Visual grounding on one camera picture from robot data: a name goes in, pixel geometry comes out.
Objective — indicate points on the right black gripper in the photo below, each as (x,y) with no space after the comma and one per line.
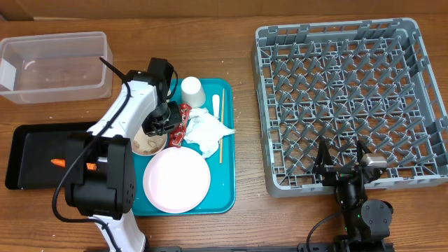
(323,164)

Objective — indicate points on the grey dishwasher rack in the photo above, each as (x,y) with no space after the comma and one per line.
(344,82)

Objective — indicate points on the pink round plate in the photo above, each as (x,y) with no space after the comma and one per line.
(176,180)

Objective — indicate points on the white plastic spoon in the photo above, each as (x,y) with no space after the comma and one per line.
(216,104)

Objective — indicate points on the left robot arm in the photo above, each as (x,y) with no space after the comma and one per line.
(100,181)

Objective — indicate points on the teal plastic tray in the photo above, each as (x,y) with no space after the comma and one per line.
(222,191)

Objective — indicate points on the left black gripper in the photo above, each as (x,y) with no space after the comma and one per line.
(175,116)

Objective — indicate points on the black plastic tray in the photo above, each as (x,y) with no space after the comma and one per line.
(32,149)

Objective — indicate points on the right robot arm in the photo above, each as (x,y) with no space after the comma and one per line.
(366,221)

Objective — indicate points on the pink bowl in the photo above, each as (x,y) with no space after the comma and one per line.
(145,145)

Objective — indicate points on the orange carrot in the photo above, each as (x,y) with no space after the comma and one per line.
(62,163)

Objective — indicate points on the crumpled white napkin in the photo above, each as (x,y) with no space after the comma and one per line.
(206,131)

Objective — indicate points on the white paper cup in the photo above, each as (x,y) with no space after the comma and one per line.
(192,92)

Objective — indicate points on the red snack wrapper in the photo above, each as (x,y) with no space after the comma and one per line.
(176,137)

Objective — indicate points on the clear plastic bin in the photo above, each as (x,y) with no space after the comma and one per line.
(55,67)

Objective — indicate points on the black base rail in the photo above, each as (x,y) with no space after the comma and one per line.
(245,249)

